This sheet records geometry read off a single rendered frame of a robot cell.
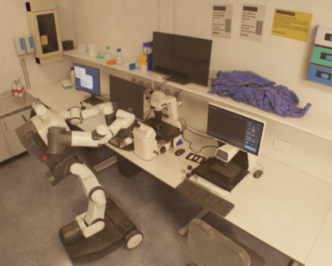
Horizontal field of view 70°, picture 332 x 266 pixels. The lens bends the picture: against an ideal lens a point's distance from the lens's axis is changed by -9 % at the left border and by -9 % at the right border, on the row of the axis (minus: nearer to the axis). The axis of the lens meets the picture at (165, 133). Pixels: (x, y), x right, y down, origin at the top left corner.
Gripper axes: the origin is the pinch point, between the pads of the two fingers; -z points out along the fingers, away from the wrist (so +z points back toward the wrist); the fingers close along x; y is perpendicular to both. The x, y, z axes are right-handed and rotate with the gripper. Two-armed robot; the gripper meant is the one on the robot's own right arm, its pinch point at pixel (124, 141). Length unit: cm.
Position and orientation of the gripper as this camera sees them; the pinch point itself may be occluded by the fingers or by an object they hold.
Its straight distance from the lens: 195.1
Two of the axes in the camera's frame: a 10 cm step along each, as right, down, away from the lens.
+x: 6.8, -3.7, 6.3
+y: -7.1, -5.2, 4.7
